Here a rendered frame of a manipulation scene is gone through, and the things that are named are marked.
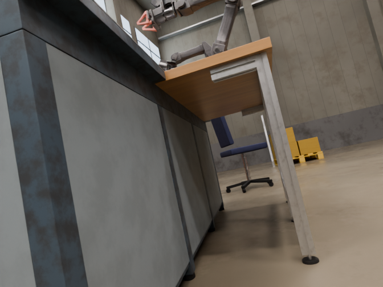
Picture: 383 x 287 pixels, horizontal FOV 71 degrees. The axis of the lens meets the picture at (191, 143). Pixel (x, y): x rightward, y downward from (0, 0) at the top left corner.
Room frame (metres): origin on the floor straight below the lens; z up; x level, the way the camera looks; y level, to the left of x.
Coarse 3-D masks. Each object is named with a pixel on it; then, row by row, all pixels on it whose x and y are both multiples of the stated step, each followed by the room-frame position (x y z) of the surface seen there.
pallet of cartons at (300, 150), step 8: (288, 128) 5.82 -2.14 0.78; (288, 136) 5.83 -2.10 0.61; (272, 144) 6.54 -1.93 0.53; (296, 144) 5.80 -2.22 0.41; (304, 144) 5.80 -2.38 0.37; (312, 144) 5.77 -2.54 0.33; (272, 152) 6.97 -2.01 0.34; (296, 152) 5.81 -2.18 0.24; (304, 152) 5.80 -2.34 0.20; (312, 152) 5.78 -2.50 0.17; (320, 152) 5.71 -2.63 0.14; (296, 160) 6.36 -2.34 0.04; (304, 160) 5.77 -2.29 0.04
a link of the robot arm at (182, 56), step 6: (204, 42) 1.79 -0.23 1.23; (192, 48) 1.81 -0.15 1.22; (198, 48) 1.81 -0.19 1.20; (204, 48) 1.80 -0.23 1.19; (210, 48) 1.79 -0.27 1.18; (180, 54) 1.81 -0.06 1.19; (186, 54) 1.81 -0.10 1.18; (192, 54) 1.82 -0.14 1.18; (198, 54) 1.83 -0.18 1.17; (210, 54) 1.79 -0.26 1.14; (180, 60) 1.82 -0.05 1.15
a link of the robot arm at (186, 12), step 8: (184, 0) 1.26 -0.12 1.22; (192, 0) 1.25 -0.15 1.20; (200, 0) 1.25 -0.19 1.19; (208, 0) 1.24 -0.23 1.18; (216, 0) 1.25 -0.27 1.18; (232, 0) 1.18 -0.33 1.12; (184, 8) 1.26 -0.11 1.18; (192, 8) 1.27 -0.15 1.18; (200, 8) 1.29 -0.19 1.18; (184, 16) 1.33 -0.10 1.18
